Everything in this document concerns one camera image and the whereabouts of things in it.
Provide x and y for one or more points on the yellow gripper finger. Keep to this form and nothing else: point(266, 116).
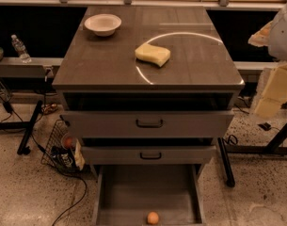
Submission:
point(261, 37)
point(274, 94)

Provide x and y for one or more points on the orange fruit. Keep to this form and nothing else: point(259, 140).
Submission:
point(152, 218)

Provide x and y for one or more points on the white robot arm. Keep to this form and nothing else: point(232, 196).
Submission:
point(274, 36)

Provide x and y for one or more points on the grey drawer cabinet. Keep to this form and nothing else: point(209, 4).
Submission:
point(147, 105)

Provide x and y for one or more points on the middle grey drawer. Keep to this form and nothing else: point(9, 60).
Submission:
point(131, 155)

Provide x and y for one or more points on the top grey drawer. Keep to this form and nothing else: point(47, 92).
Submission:
point(148, 124)

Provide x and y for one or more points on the bottom grey open drawer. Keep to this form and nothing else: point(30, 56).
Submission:
point(127, 194)

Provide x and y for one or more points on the black power adapter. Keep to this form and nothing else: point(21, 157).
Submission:
point(265, 126)

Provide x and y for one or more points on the black table leg right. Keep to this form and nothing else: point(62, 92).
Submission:
point(272, 148)

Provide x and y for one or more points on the black table leg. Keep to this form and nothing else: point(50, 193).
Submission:
point(272, 148)
point(26, 125)

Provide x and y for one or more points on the yellow sponge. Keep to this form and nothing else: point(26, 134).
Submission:
point(153, 54)

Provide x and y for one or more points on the white ceramic bowl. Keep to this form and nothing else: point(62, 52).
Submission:
point(103, 25)

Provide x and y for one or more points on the snack bag in basket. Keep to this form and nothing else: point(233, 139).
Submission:
point(62, 157)

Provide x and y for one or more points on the clear plastic water bottle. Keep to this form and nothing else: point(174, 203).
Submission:
point(20, 49)

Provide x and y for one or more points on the black table leg left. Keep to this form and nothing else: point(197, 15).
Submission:
point(26, 125)

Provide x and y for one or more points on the black wire basket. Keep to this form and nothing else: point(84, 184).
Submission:
point(60, 137)

